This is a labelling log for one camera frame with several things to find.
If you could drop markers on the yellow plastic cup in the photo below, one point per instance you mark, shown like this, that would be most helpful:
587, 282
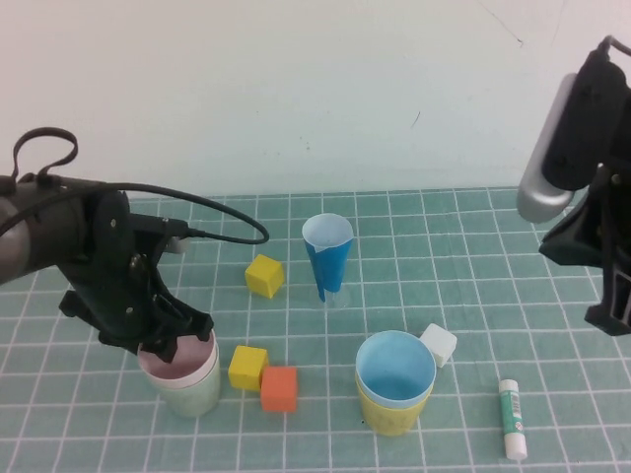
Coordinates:
389, 422

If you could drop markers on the green plastic cup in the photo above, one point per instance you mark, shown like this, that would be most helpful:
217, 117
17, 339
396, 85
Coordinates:
197, 400

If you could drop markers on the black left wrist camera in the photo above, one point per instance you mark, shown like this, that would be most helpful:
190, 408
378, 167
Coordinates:
158, 224

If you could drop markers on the white green glue stick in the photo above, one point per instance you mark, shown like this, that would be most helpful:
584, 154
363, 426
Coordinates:
512, 419

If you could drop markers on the orange cube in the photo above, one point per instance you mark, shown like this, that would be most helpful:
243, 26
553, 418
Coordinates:
278, 390

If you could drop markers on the pink plastic cup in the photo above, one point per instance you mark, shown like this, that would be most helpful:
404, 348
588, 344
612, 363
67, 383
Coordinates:
192, 360

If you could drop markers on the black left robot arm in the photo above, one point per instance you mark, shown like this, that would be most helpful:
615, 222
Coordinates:
39, 231

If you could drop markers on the light blue plastic cup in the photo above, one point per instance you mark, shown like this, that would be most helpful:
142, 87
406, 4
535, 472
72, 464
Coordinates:
394, 389

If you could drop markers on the blue paper cone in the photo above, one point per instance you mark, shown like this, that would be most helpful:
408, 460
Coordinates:
330, 271

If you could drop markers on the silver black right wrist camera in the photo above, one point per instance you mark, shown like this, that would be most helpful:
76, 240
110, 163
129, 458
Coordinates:
542, 197

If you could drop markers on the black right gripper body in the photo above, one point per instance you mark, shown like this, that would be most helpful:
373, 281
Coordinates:
613, 236

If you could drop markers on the green checked tablecloth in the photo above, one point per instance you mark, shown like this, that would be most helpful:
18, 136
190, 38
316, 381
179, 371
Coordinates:
345, 246

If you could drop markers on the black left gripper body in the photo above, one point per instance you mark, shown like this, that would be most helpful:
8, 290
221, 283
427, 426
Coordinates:
118, 276

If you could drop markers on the yellow cube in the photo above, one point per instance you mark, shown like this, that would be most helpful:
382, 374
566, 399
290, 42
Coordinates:
245, 367
265, 277

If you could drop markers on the white cube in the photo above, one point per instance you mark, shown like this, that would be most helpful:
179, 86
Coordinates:
441, 340

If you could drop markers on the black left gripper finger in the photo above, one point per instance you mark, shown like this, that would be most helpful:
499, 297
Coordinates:
169, 351
151, 350

